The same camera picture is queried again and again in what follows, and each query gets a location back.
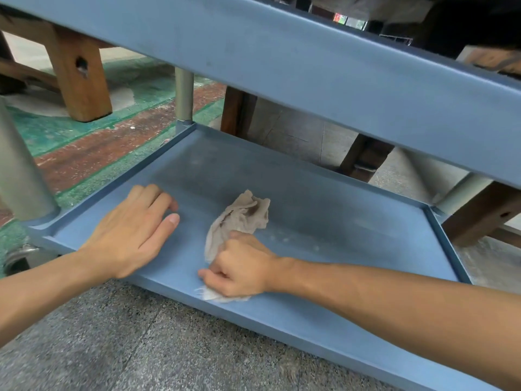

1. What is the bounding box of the wooden plank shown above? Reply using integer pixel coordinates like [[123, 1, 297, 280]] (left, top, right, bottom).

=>
[[456, 46, 521, 76]]

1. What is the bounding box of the dark wooden leg with bracket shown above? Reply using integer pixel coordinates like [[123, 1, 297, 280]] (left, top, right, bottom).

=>
[[339, 134, 395, 184]]

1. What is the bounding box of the dark brown wooden leg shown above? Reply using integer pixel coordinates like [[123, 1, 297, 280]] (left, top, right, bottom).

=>
[[221, 86, 258, 137]]

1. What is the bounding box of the person's left hand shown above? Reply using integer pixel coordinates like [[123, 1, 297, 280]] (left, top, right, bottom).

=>
[[79, 184, 180, 280]]

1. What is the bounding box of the pale grey cart post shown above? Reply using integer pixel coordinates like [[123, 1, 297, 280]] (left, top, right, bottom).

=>
[[433, 173, 495, 216]]

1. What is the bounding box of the person's right hand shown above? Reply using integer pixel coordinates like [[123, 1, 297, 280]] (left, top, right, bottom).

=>
[[198, 231, 285, 298]]

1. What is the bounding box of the thick grey cart post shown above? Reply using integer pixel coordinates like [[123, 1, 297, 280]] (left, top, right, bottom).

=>
[[0, 97, 60, 223]]

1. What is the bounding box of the grey caster wheel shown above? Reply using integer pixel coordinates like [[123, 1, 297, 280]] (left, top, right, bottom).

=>
[[3, 244, 40, 276]]

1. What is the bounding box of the person's right forearm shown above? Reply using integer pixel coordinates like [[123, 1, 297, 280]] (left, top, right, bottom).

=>
[[269, 256, 521, 388]]

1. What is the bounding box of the beige cleaning cloth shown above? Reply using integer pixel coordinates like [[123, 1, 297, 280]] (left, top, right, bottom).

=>
[[195, 190, 271, 303]]

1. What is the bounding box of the wire rack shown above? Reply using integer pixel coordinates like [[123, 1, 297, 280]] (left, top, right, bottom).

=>
[[379, 34, 414, 46]]

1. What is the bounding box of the wooden bench leg with hole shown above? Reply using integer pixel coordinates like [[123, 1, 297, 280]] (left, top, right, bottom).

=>
[[0, 12, 119, 123]]

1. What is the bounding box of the thin grey cart post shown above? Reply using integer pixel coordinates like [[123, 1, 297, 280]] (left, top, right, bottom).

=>
[[175, 67, 195, 123]]

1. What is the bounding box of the brown wooden bench base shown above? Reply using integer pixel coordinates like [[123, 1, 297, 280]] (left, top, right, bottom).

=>
[[441, 181, 521, 249]]

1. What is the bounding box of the person's left forearm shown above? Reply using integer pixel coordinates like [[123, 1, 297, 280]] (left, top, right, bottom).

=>
[[0, 250, 119, 349]]

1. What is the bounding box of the blue plastic utility cart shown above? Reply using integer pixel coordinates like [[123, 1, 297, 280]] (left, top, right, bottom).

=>
[[0, 0, 521, 391]]

